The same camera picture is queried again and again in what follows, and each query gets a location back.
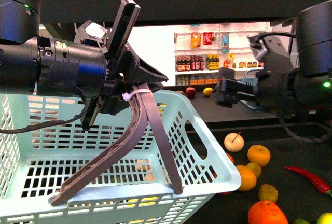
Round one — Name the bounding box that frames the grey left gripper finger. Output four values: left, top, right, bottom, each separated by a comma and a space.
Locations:
51, 94, 148, 206
139, 89, 183, 194

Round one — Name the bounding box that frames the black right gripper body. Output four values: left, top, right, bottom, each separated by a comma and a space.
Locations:
216, 33, 296, 110

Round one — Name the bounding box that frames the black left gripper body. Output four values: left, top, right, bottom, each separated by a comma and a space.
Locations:
74, 0, 168, 131

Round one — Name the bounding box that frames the light blue shopping basket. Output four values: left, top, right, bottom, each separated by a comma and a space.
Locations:
1, 90, 241, 223

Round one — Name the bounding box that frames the far yellow lemon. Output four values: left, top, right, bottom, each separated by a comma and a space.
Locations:
203, 87, 214, 97

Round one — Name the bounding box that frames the white goods shelf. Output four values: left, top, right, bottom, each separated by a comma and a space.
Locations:
174, 22, 270, 86

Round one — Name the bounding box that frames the far blue shopping basket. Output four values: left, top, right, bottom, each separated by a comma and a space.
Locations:
237, 69, 258, 86

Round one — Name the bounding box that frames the far red apple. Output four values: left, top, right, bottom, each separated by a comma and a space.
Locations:
185, 87, 196, 99

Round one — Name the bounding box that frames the white pear with stem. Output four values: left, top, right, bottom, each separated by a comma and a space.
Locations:
224, 132, 244, 152

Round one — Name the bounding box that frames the orange right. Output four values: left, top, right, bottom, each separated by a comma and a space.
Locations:
247, 145, 271, 167

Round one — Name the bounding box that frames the orange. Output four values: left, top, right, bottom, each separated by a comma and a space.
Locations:
247, 145, 271, 167
236, 165, 257, 192

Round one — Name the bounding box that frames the small orange tangerine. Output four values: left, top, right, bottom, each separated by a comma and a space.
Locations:
226, 153, 234, 164

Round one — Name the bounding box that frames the kiwi upper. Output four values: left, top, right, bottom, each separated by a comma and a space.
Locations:
246, 162, 262, 179

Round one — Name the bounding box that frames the orange centre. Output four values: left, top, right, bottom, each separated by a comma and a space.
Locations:
236, 165, 257, 192

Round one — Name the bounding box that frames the red chili pepper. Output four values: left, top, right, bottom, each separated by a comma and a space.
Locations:
285, 166, 331, 195

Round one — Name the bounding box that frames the large orange mandarin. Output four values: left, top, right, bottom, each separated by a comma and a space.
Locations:
247, 200, 288, 224

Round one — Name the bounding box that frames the green lime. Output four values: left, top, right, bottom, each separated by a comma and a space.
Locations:
293, 218, 310, 224

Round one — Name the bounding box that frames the green apple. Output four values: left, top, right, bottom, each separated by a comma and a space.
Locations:
316, 213, 332, 224

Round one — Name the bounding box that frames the black cable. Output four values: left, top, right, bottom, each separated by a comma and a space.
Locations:
0, 86, 89, 134

